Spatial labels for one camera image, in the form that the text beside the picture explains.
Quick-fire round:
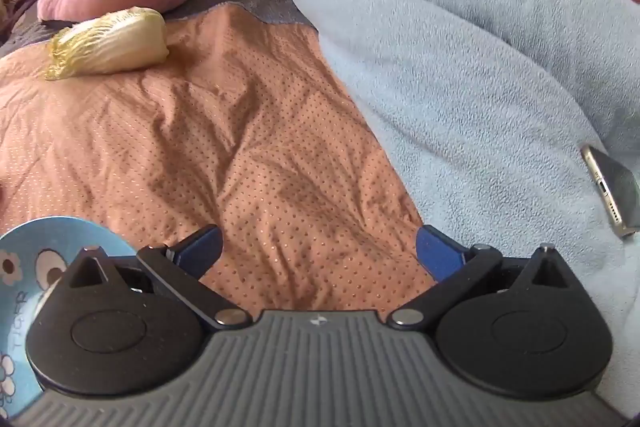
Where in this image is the blue cartoon plate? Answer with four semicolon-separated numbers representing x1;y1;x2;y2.
0;216;134;419

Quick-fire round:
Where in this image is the gold smartphone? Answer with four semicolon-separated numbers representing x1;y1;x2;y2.
580;145;639;237

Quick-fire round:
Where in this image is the pink dotted bedspread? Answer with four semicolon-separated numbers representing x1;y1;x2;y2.
1;4;434;314

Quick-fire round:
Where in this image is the light blue fleece blanket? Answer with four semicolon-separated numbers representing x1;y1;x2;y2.
293;0;639;416

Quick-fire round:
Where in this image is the napa cabbage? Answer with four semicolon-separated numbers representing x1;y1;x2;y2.
46;6;169;80

